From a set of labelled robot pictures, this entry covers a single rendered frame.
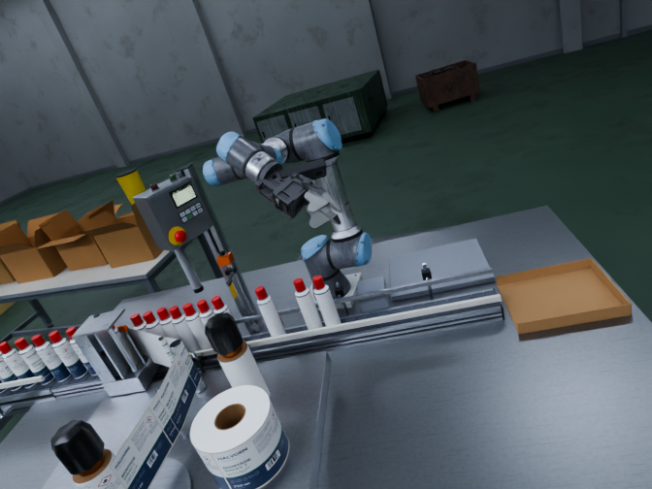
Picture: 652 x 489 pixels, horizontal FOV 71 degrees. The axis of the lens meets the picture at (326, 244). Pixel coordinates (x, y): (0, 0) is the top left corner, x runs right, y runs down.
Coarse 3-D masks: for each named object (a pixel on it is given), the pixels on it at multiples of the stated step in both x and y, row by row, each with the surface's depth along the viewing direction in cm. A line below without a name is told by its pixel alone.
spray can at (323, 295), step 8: (312, 280) 144; (320, 280) 143; (320, 288) 144; (328, 288) 145; (320, 296) 145; (328, 296) 145; (320, 304) 146; (328, 304) 146; (328, 312) 147; (336, 312) 149; (328, 320) 149; (336, 320) 149
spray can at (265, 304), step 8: (256, 288) 150; (264, 288) 149; (264, 296) 149; (264, 304) 149; (272, 304) 151; (264, 312) 151; (272, 312) 151; (272, 320) 152; (280, 320) 155; (272, 328) 153; (280, 328) 155; (272, 336) 155
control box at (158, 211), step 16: (144, 192) 143; (160, 192) 139; (144, 208) 141; (160, 208) 140; (176, 208) 143; (160, 224) 141; (176, 224) 144; (192, 224) 148; (208, 224) 152; (160, 240) 146
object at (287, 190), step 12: (264, 168) 108; (276, 168) 110; (264, 180) 108; (276, 180) 108; (288, 180) 106; (300, 180) 105; (264, 192) 108; (276, 192) 104; (288, 192) 105; (300, 192) 105; (276, 204) 108; (288, 204) 103; (300, 204) 108; (288, 216) 109
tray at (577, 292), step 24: (576, 264) 149; (504, 288) 153; (528, 288) 149; (552, 288) 146; (576, 288) 142; (600, 288) 139; (528, 312) 139; (552, 312) 136; (576, 312) 128; (600, 312) 127; (624, 312) 126
